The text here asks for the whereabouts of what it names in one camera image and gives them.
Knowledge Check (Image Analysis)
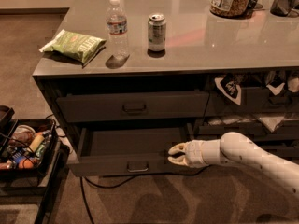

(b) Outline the dark glass pitcher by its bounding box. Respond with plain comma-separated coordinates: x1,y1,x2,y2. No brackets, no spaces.
270,0,298,18

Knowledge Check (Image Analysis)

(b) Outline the black bin of items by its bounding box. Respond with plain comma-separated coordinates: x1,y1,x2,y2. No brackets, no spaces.
0,119,58,178

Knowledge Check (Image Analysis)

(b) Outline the grey drawer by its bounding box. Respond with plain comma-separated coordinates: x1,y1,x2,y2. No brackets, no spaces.
261,145,299,161
57,91,209,123
194,121,299,142
68,123,193,176
206,87,299,117

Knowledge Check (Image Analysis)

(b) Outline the black floor cable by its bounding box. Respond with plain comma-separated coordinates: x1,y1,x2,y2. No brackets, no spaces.
79,166,209,224

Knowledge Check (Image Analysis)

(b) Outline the silver soda can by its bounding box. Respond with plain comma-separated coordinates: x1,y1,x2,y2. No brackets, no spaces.
148,13,166,52

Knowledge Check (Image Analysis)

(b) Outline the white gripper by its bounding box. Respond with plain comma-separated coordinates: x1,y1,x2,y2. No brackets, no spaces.
168,140,206,168

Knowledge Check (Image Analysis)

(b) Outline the grey counter cabinet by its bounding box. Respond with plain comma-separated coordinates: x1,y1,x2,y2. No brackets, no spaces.
32,0,299,174

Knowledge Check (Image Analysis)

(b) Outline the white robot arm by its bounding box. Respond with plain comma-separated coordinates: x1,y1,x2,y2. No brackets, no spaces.
168,132,299,198

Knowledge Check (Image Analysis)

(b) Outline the clear plastic water bottle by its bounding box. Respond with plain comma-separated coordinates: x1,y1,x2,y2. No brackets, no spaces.
106,0,129,60

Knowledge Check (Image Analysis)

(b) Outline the green chip bag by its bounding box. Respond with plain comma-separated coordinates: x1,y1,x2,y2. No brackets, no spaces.
39,30,106,65

